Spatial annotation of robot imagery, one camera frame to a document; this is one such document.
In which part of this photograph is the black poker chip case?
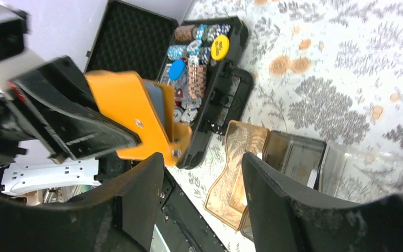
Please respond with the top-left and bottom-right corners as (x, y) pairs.
(86, 1), (254, 170)

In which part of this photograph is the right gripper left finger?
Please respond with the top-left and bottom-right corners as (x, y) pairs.
(0, 153), (164, 251)

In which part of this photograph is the blue round chip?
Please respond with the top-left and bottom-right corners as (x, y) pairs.
(168, 59), (186, 80)

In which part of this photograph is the floral table mat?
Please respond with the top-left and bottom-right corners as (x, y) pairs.
(166, 0), (403, 252)

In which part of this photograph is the amber transparent card box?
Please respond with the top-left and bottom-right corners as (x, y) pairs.
(204, 120), (270, 231)

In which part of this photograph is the smoky black card box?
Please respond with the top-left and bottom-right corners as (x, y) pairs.
(239, 130), (327, 240)

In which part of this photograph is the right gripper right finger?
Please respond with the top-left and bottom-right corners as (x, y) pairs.
(242, 152), (403, 251)

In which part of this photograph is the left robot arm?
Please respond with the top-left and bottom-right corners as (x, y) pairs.
(0, 55), (141, 196)

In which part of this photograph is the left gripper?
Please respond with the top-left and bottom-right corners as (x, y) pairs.
(0, 56), (141, 167)

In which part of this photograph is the tan leather card holder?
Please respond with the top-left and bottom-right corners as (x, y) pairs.
(85, 70), (192, 166)

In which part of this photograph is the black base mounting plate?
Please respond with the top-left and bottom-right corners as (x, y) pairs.
(150, 170), (227, 252)

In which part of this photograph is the clear transparent card box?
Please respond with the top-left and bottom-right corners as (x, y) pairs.
(317, 143), (403, 204)

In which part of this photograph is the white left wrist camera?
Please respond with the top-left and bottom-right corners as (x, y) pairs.
(0, 4), (45, 92)

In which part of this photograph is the yellow big blind button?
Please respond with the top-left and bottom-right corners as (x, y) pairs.
(211, 35), (230, 61)

